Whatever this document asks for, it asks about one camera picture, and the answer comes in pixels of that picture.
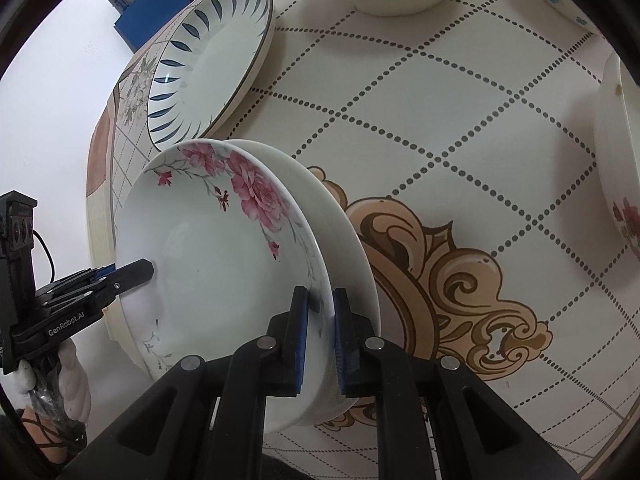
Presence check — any black cable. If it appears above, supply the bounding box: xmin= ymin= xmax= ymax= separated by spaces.
xmin=31 ymin=229 xmax=56 ymax=283

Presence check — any patterned tablecloth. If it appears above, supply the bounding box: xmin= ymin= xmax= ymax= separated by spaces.
xmin=85 ymin=0 xmax=640 ymax=480

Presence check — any blue leaf pattern plate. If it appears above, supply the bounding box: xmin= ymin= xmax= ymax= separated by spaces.
xmin=146 ymin=0 xmax=275 ymax=153

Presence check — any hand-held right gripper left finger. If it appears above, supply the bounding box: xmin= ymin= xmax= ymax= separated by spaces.
xmin=60 ymin=286 xmax=308 ymax=480

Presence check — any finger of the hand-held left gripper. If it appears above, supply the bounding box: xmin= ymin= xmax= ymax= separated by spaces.
xmin=35 ymin=265 xmax=117 ymax=304
xmin=37 ymin=259 xmax=155 ymax=318

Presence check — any person's left hand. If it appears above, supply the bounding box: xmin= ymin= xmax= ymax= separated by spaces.
xmin=12 ymin=341 xmax=92 ymax=420

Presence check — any pink floral plate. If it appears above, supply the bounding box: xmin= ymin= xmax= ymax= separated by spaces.
xmin=115 ymin=139 xmax=381 ymax=433

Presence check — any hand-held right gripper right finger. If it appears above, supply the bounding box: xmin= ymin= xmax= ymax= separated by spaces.
xmin=333 ymin=288 xmax=594 ymax=480

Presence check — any pink floral white bowl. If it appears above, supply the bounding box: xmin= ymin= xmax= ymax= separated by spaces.
xmin=592 ymin=50 xmax=640 ymax=281

